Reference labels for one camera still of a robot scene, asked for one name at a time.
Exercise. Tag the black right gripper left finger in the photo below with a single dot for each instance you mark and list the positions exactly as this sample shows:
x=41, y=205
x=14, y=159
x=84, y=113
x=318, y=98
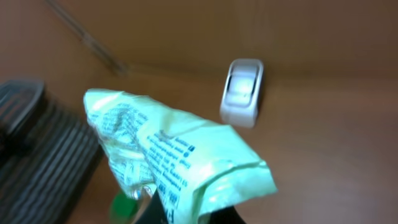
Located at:
x=153, y=213

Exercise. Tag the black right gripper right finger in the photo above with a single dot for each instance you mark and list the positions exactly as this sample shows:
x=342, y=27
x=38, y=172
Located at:
x=228, y=215

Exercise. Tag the green lid white jar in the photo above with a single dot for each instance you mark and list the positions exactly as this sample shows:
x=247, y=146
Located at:
x=123, y=209

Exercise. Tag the teal snack packet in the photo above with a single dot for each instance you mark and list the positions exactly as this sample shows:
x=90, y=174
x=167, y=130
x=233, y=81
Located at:
x=197, y=166

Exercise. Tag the white barcode scanner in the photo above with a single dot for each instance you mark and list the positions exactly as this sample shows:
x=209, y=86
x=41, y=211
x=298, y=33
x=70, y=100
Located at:
x=240, y=101

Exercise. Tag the grey plastic mesh basket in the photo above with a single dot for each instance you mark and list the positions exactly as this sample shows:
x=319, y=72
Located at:
x=48, y=155

